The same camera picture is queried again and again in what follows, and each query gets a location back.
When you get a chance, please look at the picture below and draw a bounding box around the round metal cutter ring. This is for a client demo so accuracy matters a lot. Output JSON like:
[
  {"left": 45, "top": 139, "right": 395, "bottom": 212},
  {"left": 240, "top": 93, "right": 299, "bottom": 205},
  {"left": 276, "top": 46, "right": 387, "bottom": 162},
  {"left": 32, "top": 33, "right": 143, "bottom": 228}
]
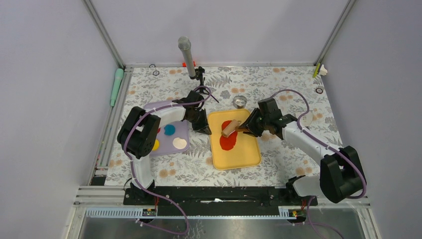
[{"left": 232, "top": 95, "right": 248, "bottom": 110}]

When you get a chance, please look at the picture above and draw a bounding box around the purple cable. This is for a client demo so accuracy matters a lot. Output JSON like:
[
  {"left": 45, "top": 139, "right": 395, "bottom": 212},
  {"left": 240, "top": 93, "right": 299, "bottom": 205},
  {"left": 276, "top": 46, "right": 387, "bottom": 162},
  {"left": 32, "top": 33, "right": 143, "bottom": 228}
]
[
  {"left": 122, "top": 85, "right": 212, "bottom": 236},
  {"left": 267, "top": 89, "right": 367, "bottom": 239}
]

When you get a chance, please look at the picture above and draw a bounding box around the black mini tripod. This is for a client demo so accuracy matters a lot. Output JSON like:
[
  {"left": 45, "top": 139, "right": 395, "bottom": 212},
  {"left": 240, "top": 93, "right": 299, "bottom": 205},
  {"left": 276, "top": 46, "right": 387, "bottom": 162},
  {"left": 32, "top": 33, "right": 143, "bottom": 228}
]
[{"left": 189, "top": 66, "right": 219, "bottom": 103}]

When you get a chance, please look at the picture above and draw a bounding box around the flat yellow dough disc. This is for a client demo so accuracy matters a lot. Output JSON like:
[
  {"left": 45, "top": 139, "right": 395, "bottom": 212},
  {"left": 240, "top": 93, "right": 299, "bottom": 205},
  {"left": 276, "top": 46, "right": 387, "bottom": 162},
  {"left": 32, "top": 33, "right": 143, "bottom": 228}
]
[{"left": 152, "top": 139, "right": 160, "bottom": 151}]

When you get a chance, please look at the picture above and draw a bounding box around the purple tray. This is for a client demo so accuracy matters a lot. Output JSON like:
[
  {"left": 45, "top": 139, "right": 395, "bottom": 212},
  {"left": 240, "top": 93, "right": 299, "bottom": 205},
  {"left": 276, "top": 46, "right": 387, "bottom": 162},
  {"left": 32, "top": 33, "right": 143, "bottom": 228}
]
[{"left": 144, "top": 101, "right": 190, "bottom": 157}]

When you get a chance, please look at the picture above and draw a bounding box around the flat blue dough disc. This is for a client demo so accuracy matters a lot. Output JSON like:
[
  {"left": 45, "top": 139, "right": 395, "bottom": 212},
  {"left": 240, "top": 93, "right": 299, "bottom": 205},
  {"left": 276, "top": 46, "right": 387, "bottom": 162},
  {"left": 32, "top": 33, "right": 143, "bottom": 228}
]
[{"left": 164, "top": 124, "right": 176, "bottom": 136}]

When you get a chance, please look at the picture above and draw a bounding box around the grey microphone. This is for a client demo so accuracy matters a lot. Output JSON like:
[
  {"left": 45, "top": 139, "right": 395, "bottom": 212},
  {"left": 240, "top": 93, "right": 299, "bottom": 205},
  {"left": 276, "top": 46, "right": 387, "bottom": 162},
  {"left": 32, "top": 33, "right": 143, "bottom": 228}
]
[{"left": 178, "top": 36, "right": 196, "bottom": 79}]

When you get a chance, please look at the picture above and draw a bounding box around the wooden dough roller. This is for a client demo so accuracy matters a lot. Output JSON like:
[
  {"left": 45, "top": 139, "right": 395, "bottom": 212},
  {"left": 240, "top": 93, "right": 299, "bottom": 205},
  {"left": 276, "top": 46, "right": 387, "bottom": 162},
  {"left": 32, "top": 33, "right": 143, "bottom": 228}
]
[{"left": 221, "top": 119, "right": 248, "bottom": 138}]

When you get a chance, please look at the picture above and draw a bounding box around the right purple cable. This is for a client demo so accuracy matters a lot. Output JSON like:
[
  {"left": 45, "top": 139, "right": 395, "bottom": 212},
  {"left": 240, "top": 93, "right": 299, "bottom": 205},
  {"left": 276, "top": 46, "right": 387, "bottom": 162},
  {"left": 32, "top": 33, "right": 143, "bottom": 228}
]
[{"left": 267, "top": 89, "right": 367, "bottom": 239}]

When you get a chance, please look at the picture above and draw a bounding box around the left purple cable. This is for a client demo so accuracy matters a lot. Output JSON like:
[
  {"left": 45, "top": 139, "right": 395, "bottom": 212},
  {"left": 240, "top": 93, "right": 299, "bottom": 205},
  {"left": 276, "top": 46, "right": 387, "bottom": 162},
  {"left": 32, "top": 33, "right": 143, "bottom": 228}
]
[{"left": 122, "top": 85, "right": 212, "bottom": 236}]

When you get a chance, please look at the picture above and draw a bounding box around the flat white dough disc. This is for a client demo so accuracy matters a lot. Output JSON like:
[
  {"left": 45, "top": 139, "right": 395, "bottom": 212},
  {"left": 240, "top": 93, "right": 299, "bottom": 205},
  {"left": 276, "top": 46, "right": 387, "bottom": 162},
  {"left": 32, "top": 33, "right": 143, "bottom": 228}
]
[{"left": 172, "top": 137, "right": 188, "bottom": 149}]

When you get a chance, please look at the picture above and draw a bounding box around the white corner clip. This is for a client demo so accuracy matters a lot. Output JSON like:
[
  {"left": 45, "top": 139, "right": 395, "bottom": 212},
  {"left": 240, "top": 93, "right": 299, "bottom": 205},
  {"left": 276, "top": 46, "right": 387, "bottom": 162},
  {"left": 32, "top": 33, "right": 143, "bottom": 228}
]
[{"left": 313, "top": 63, "right": 328, "bottom": 78}]

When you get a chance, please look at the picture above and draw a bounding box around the metal dough scraper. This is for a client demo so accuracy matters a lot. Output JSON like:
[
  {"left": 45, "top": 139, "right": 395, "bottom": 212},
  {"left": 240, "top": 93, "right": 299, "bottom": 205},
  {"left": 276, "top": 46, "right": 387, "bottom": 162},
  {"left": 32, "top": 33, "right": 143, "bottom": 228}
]
[{"left": 300, "top": 112, "right": 314, "bottom": 127}]

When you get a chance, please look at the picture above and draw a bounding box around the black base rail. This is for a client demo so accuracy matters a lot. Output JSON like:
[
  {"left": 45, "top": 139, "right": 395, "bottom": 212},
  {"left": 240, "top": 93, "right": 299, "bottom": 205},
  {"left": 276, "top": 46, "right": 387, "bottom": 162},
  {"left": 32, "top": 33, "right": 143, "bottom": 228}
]
[{"left": 123, "top": 186, "right": 318, "bottom": 217}]

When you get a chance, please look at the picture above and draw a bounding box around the red dough ball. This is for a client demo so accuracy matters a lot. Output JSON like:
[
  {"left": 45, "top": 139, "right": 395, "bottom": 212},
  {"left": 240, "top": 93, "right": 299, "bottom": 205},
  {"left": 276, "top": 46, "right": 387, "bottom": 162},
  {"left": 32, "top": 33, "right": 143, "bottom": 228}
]
[{"left": 219, "top": 120, "right": 238, "bottom": 151}]

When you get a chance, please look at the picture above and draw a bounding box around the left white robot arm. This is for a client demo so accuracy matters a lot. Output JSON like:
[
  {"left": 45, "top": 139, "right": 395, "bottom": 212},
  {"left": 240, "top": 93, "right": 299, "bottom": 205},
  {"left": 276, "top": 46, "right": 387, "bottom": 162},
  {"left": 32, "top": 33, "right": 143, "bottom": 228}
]
[{"left": 117, "top": 90, "right": 211, "bottom": 205}]

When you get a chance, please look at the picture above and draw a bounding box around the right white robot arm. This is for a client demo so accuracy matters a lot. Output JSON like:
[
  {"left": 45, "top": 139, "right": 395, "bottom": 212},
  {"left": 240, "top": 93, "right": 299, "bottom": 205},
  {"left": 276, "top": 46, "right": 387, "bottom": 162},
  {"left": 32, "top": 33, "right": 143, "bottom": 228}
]
[{"left": 238, "top": 98, "right": 367, "bottom": 205}]

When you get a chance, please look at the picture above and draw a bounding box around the yellow tray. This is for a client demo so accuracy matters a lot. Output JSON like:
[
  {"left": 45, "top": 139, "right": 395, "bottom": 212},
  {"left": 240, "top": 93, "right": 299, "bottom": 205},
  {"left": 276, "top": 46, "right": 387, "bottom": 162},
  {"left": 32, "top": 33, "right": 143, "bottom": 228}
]
[{"left": 208, "top": 109, "right": 261, "bottom": 170}]

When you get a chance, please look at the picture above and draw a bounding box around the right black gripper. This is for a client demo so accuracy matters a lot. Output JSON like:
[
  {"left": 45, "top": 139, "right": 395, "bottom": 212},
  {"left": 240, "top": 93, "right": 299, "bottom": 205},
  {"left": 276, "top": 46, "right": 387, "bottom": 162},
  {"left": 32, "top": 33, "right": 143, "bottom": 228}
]
[{"left": 239, "top": 109, "right": 270, "bottom": 138}]

